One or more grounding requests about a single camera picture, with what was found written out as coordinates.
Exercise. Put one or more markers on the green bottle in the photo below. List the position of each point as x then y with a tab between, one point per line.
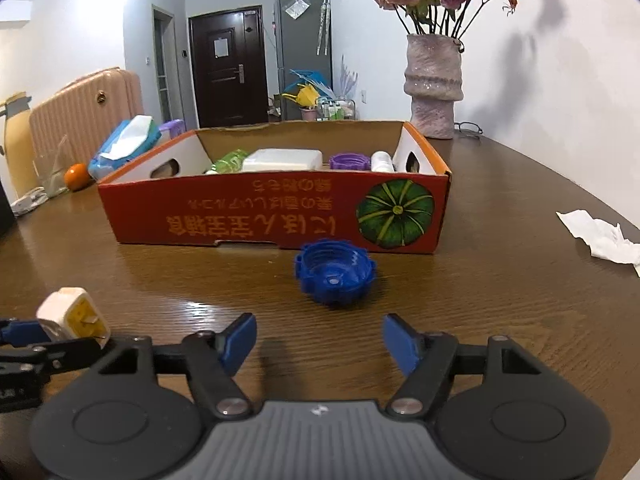
230	160

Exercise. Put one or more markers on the purple container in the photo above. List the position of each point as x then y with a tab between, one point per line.
172	129

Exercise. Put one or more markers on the pale purple feathery decoration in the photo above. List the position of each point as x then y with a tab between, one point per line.
349	77

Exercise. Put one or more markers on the yellow watering can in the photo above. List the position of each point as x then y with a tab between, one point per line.
305	96

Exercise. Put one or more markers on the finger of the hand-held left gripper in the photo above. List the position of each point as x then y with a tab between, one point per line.
65	349
20	332

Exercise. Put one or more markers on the pink plastic pot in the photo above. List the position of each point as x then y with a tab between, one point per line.
308	114

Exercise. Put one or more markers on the orange fruit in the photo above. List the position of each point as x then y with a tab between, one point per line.
75	177

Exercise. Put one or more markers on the orange cardboard box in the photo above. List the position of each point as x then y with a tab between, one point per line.
250	210

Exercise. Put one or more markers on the purple ridged cap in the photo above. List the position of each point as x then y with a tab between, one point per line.
350	161

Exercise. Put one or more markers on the yellow thermos flask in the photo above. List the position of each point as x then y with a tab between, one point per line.
17	150

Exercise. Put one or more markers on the blue ridged cap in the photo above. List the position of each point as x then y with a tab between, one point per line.
332	285

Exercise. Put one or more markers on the blue tissue pack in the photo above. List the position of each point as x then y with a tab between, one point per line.
107	162

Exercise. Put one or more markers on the white spray bottle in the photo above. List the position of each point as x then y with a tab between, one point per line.
382	161

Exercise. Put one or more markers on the grey refrigerator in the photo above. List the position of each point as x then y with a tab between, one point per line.
300	50

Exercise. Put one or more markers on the clear drinking glass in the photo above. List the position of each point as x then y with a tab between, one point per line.
50	180

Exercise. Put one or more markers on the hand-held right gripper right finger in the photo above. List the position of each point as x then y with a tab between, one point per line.
397	340

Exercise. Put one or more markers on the dark brown entrance door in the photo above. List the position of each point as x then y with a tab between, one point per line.
225	95

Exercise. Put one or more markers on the grey ceramic flower vase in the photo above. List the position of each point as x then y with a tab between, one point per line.
432	85

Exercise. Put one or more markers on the blue plastic rack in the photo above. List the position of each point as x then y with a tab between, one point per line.
310	77

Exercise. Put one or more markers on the crumpled white tissue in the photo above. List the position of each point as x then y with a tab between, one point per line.
605	240

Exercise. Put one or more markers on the paper notice on door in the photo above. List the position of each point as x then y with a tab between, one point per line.
221	47

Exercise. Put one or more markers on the clear plastic bag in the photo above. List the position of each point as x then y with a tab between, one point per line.
297	8

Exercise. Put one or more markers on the dark object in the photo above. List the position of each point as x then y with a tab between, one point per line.
4	210

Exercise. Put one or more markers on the white folded umbrella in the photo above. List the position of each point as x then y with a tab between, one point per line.
323	22

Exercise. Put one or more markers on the white rectangular box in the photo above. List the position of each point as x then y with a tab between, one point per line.
280	160

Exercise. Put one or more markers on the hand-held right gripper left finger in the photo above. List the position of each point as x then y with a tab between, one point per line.
240	340

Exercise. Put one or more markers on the pink ribbed suitcase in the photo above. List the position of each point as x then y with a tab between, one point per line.
75	110

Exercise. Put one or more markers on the cream power adapter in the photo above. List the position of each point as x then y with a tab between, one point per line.
75	315

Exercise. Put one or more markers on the grey interior door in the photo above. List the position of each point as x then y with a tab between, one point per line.
162	65

